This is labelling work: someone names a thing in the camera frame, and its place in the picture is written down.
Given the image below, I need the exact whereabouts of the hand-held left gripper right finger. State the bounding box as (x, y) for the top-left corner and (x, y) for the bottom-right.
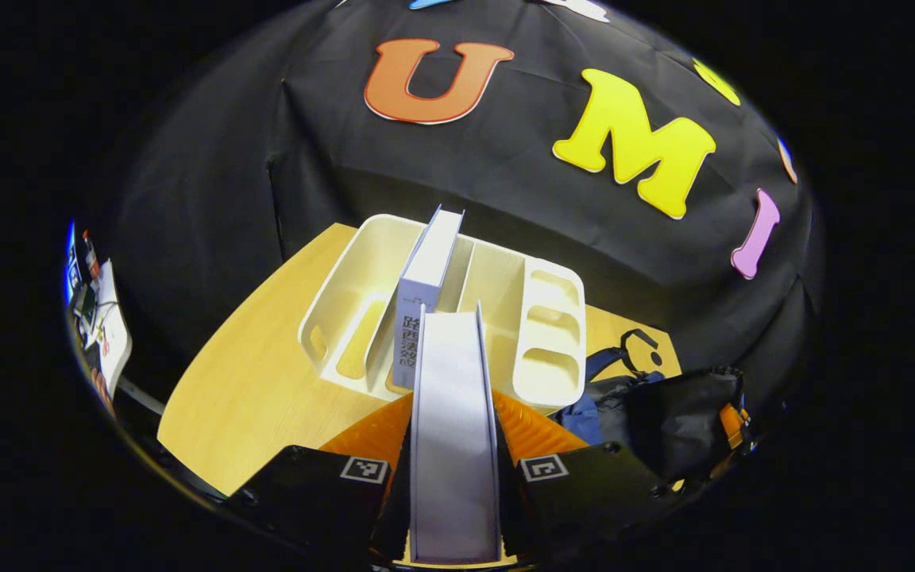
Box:
(493, 389), (685, 557)

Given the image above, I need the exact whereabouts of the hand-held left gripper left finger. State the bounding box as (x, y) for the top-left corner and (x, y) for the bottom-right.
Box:
(227, 389), (415, 566)

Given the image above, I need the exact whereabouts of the blue schoolbag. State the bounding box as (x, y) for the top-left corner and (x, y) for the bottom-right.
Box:
(549, 327), (746, 487)

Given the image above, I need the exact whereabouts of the white cover book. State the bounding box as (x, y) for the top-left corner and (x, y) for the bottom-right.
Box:
(408, 302), (504, 566)

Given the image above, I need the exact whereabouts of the white plastic bookshelf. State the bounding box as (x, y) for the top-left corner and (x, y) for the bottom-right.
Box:
(297, 213), (587, 414)

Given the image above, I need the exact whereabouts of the small white table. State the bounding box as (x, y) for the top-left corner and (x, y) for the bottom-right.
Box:
(80, 258), (133, 398)

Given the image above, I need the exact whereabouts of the black backdrop cloth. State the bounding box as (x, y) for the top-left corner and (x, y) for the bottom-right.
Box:
(68, 0), (824, 446)

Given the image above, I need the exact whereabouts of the grey-purple cover book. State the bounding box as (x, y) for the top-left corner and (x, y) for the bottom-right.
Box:
(392, 205), (465, 390)

